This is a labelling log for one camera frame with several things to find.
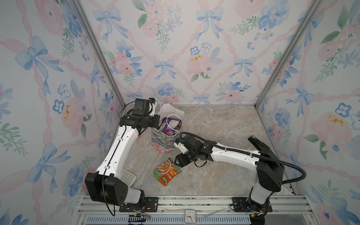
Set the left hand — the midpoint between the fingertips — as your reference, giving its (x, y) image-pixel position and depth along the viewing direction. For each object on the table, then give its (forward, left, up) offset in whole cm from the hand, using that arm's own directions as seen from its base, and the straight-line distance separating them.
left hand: (156, 117), depth 78 cm
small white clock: (-44, -19, -24) cm, 53 cm away
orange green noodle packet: (-21, -5, -25) cm, 33 cm away
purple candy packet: (0, -7, -7) cm, 10 cm away
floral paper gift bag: (-9, -3, -11) cm, 15 cm away
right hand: (-18, -12, -16) cm, 27 cm away
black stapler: (-1, -65, -24) cm, 69 cm away
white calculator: (-25, +17, -25) cm, 39 cm away
